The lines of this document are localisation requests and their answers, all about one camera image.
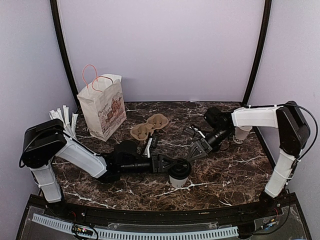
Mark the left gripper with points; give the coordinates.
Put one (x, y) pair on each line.
(157, 166)

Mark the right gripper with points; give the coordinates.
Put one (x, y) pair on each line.
(199, 146)

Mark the single black cup lid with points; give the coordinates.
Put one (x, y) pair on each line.
(181, 170)

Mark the white paper coffee cup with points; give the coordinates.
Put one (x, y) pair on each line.
(241, 133)

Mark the white paper takeout bag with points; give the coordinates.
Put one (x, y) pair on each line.
(102, 104)

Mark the bundle of straws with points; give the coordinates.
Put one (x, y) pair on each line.
(68, 123)

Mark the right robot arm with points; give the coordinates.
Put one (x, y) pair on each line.
(287, 118)

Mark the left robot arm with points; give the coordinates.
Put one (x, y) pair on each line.
(48, 140)

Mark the brown cardboard cup carrier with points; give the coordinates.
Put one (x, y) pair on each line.
(141, 131)

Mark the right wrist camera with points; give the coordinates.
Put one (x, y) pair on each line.
(194, 131)

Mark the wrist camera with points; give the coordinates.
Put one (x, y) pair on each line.
(194, 131)
(150, 146)

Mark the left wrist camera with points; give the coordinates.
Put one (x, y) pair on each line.
(150, 146)

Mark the white slotted cable duct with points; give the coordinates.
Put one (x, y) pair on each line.
(119, 231)

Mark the right black frame post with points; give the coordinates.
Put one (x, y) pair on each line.
(258, 52)

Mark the black frame post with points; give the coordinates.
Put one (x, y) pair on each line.
(63, 50)
(258, 52)

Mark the left black frame post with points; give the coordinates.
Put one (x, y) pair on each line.
(63, 50)

